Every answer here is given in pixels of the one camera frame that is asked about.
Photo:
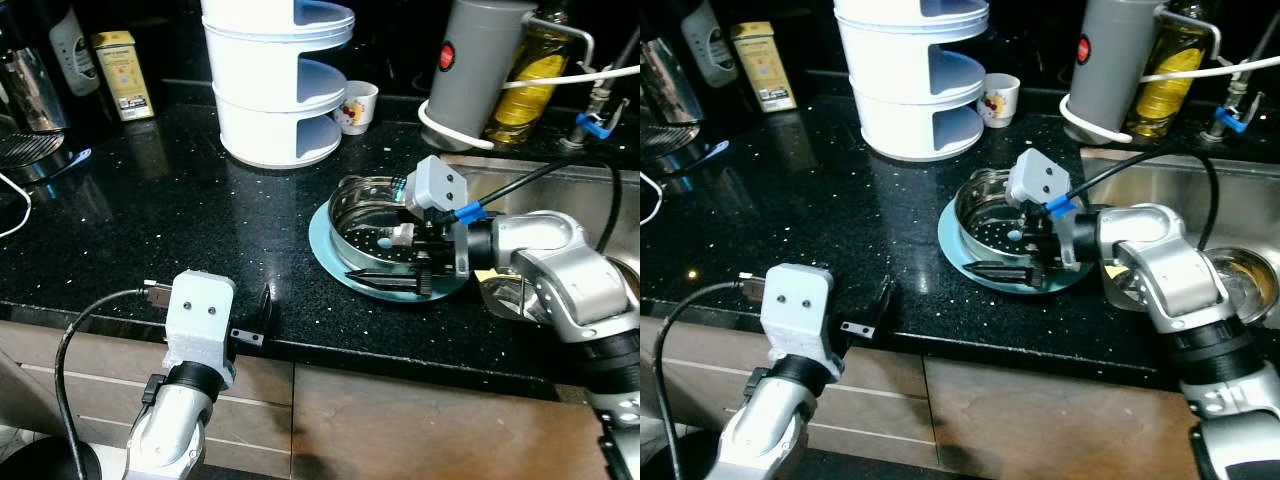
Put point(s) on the yellow tin box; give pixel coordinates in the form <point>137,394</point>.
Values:
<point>125,80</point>
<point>765,70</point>

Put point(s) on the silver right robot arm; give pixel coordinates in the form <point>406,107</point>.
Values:
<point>560,270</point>
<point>1170,280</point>

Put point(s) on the stainless steel sink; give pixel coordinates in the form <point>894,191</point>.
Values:
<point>1240,210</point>
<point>590,195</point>

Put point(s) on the beige cabinet door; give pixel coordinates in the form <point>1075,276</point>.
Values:
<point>420,430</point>
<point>1050,430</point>

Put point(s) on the yellow oil bottle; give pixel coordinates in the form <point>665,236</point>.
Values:
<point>530,110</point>
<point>1165,100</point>

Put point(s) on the dark bottle with white label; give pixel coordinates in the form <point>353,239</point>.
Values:
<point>712,50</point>
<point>75,55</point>

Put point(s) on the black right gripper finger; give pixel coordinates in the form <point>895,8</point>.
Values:
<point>1005,272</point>
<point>395,282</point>

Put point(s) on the blue plastic utensil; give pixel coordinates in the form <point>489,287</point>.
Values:
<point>72,158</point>
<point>715,152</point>

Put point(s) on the steel steamer pot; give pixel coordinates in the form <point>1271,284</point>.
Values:
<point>360,215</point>
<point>985,210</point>

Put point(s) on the steel bowl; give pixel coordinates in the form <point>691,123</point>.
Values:
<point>1245,285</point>
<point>500,298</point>

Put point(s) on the grey cylinder with red button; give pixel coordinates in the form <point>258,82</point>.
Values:
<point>475,70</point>
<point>1110,70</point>

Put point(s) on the light blue plate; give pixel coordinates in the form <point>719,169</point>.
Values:
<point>330,255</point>
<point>955,250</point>

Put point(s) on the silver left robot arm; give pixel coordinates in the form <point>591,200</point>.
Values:
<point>170,430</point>
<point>770,430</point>

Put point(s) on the shiny steel appliance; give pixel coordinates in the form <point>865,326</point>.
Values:
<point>665,85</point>
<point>30,90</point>

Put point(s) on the white three-tier rack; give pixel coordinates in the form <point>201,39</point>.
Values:
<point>260,90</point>
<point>890,90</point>

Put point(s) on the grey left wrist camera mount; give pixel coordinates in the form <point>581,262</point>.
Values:
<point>200,315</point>
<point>795,310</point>

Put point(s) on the small white printed cup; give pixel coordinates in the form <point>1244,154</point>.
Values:
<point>358,108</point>
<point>1000,100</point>

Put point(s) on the steel faucet with blue valve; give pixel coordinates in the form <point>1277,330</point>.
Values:
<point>592,127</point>
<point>1232,120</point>

